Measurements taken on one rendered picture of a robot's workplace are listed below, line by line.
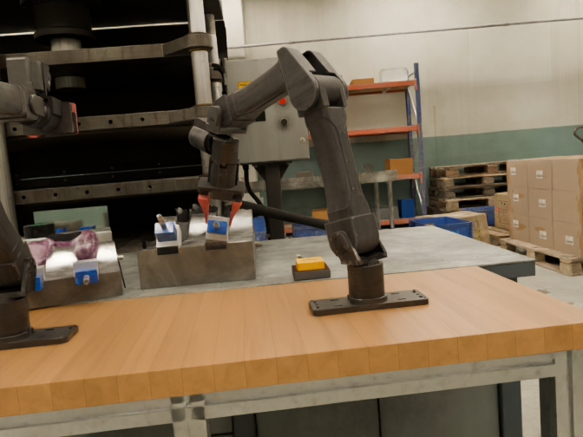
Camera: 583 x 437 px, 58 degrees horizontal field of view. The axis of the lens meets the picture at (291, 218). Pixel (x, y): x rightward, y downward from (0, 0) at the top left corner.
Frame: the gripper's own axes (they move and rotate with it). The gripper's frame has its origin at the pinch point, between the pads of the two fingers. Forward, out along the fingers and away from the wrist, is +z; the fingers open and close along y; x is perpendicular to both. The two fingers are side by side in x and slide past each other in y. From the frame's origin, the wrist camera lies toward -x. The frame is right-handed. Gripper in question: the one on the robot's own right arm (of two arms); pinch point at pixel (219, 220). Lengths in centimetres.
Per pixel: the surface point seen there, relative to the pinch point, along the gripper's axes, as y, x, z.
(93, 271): 24.2, 13.6, 8.4
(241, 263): -6.3, 5.3, 7.5
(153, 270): 13.1, 6.1, 11.3
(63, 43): 74, -118, -18
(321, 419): -29, 18, 40
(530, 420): -124, -38, 88
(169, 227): 10.4, 4.3, 0.9
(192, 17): 20, -88, -37
